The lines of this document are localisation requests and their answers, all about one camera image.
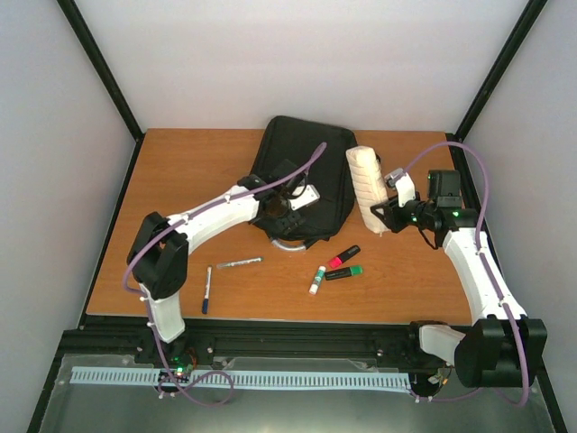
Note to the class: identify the light blue cable duct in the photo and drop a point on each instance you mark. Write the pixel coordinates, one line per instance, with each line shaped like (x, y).
(245, 380)

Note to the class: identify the green lit circuit board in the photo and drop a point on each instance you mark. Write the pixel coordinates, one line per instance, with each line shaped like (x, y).
(185, 369)

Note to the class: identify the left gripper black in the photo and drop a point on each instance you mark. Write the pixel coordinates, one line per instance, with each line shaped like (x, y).
(288, 225)

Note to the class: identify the black frame post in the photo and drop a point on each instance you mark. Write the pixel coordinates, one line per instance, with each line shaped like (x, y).
(507, 53)
(85, 37)

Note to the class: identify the beige ribbed pencil pouch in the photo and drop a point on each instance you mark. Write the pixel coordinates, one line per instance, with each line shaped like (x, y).
(368, 184)

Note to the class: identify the white green glue stick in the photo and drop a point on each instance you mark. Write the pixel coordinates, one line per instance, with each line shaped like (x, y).
(317, 280)

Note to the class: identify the pink highlighter marker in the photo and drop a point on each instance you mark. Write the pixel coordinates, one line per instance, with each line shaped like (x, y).
(344, 256)

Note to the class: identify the black student backpack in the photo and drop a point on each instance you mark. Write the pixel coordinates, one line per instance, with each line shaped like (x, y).
(287, 144)

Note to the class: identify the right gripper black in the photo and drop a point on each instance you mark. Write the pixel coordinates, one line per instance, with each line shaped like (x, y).
(397, 225)

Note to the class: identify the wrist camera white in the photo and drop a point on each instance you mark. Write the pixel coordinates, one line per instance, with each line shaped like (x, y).
(400, 181)
(307, 196)

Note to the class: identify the left black frame post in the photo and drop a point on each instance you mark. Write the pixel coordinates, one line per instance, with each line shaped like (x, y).
(85, 37)

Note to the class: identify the green highlighter marker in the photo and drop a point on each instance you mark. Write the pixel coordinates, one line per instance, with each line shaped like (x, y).
(345, 272)

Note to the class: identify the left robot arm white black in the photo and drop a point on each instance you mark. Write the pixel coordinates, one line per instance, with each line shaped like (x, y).
(157, 264)

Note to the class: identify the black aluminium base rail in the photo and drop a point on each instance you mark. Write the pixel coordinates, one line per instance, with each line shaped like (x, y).
(206, 341)

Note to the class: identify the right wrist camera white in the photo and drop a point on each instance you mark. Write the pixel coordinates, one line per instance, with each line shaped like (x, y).
(400, 181)

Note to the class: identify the right black frame post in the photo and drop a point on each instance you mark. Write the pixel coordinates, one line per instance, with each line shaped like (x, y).
(507, 53)

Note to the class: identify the clear silver pen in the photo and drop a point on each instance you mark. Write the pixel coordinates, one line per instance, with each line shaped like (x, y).
(239, 262)

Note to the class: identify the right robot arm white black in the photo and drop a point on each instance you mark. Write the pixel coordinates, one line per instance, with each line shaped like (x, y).
(504, 346)

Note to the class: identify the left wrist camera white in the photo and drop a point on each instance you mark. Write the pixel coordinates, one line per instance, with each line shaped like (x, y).
(307, 196)

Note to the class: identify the blue whiteboard marker pen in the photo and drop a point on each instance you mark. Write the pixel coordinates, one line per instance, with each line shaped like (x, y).
(205, 303)

